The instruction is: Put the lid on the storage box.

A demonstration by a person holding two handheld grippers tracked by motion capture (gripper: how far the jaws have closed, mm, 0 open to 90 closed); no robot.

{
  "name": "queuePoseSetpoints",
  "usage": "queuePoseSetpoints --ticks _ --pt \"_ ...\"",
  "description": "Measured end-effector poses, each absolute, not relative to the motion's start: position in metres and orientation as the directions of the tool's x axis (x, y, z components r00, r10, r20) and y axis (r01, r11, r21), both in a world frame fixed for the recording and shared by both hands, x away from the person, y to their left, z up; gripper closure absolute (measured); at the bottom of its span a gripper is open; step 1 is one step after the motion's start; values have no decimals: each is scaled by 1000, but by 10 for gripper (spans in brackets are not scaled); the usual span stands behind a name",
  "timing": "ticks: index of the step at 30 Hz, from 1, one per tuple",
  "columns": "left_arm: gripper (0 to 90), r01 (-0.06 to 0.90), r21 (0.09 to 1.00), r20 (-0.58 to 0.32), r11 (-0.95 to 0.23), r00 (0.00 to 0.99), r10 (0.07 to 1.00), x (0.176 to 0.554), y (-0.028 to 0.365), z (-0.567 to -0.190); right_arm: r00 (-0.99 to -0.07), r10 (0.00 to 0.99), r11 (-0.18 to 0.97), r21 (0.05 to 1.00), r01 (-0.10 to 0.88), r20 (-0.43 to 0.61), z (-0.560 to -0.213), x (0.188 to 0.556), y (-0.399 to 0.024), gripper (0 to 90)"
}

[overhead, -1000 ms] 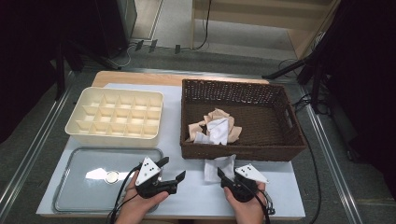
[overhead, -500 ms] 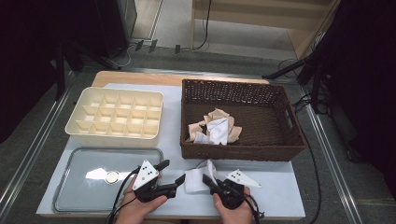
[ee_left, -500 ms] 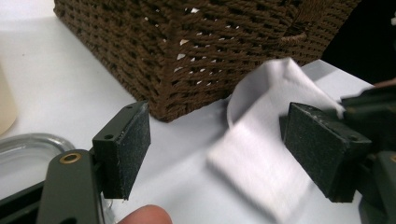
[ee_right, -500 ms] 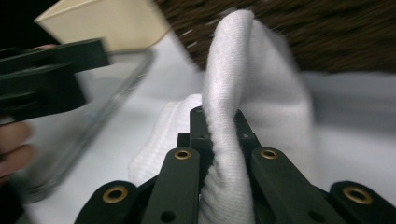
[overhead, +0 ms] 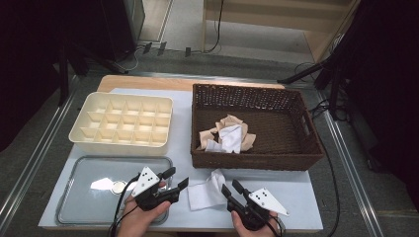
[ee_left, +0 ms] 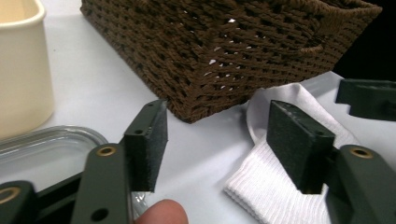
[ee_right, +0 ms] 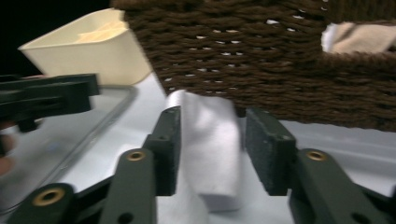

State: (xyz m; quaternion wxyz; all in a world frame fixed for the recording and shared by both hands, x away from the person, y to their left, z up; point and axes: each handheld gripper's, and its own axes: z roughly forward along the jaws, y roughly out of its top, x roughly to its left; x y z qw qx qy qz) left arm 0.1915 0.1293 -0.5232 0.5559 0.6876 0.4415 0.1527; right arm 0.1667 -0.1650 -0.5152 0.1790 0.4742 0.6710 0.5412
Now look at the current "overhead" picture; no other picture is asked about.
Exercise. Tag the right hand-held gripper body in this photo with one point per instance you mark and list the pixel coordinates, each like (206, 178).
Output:
(263, 200)

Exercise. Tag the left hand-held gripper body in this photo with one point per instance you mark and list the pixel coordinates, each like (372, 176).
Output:
(146, 184)

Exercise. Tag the cream divided storage box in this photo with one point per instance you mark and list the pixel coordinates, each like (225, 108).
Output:
(115, 149)

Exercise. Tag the clear lid with round knob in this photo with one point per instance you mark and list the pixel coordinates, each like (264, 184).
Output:
(85, 204)

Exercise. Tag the brown woven basket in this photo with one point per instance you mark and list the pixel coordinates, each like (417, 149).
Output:
(280, 131)

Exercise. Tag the person's right hand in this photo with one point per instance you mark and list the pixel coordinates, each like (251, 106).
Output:
(257, 233)

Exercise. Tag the person's left hand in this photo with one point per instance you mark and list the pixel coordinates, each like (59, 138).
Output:
(138, 223)

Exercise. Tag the white table mat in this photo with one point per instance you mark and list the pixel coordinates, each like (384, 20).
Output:
(306, 210)

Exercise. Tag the black metal stand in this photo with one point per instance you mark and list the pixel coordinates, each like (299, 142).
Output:
(303, 74)

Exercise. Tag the black tripod stand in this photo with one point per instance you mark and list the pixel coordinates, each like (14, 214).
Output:
(62, 82)

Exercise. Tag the black cabinet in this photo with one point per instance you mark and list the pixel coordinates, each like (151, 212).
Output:
(118, 26)

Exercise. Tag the dark curtain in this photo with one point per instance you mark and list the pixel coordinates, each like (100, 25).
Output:
(388, 98)
(26, 65)

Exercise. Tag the light wooden shelf unit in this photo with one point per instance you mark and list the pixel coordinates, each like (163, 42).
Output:
(280, 23)

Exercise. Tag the metal rail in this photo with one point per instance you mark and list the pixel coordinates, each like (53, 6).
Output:
(39, 144)
(350, 164)

